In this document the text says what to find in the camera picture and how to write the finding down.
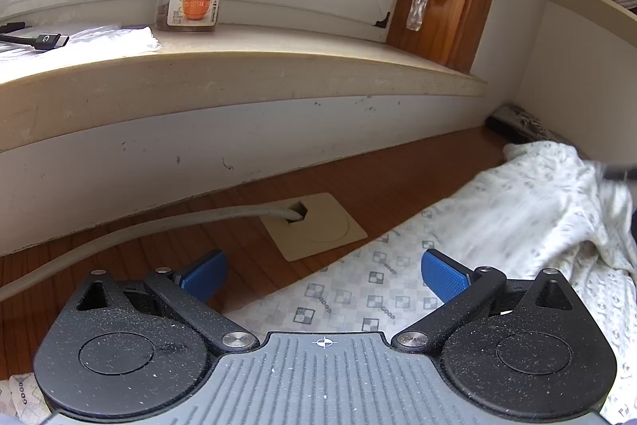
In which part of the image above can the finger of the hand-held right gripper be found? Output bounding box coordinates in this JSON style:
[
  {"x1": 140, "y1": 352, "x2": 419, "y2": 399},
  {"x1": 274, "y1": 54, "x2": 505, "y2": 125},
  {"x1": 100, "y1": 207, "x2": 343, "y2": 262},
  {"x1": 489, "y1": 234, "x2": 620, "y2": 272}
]
[{"x1": 600, "y1": 162, "x2": 637, "y2": 182}]

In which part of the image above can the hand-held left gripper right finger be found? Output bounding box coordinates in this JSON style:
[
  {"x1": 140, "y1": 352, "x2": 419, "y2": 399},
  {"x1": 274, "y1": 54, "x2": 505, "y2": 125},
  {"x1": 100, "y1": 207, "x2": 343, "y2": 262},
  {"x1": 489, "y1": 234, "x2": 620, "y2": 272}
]
[{"x1": 392, "y1": 249, "x2": 578, "y2": 354}]

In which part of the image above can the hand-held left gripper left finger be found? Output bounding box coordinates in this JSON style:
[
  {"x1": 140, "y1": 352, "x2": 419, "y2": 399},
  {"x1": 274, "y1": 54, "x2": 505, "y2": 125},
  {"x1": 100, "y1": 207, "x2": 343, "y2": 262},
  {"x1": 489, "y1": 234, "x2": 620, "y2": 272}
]
[{"x1": 72, "y1": 249, "x2": 260, "y2": 354}]

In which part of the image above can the white patterned pajama garment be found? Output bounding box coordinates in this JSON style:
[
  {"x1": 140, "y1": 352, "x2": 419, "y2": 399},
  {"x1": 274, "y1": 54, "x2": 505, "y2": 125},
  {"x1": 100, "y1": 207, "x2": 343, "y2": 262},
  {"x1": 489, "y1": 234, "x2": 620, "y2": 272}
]
[{"x1": 0, "y1": 140, "x2": 637, "y2": 425}]

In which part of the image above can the grey printed folded shirt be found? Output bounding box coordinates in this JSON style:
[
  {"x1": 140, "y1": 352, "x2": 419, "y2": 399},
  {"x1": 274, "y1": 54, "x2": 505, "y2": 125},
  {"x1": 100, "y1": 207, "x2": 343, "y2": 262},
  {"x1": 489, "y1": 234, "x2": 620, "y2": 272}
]
[{"x1": 485, "y1": 104, "x2": 588, "y2": 157}]

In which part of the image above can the beige desk grommet plate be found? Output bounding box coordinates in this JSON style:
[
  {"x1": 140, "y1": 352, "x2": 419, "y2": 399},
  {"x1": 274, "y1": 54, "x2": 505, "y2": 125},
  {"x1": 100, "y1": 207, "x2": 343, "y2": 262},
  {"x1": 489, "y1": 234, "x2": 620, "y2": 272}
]
[{"x1": 261, "y1": 192, "x2": 368, "y2": 262}]

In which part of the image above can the beige window sill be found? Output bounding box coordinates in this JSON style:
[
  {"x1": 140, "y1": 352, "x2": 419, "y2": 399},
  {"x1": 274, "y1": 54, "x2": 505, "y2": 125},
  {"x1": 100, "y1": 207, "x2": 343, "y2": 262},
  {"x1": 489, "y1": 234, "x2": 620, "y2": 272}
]
[{"x1": 0, "y1": 24, "x2": 488, "y2": 152}]

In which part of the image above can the clear plastic bag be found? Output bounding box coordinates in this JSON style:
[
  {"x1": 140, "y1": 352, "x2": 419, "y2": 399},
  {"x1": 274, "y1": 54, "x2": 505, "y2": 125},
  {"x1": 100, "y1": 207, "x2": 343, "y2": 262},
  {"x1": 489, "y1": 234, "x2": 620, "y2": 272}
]
[{"x1": 0, "y1": 24, "x2": 161, "y2": 63}]

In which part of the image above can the thick grey cable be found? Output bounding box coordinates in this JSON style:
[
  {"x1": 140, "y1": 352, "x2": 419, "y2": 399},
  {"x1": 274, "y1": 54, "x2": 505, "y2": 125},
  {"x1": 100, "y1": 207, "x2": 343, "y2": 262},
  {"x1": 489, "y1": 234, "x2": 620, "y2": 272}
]
[{"x1": 0, "y1": 203, "x2": 307, "y2": 304}]

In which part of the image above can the black cable with plug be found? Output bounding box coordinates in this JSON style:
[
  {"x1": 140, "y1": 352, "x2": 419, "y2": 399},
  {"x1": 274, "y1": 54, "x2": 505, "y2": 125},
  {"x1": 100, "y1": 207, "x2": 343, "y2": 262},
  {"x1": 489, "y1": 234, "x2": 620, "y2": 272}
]
[{"x1": 0, "y1": 23, "x2": 70, "y2": 52}]

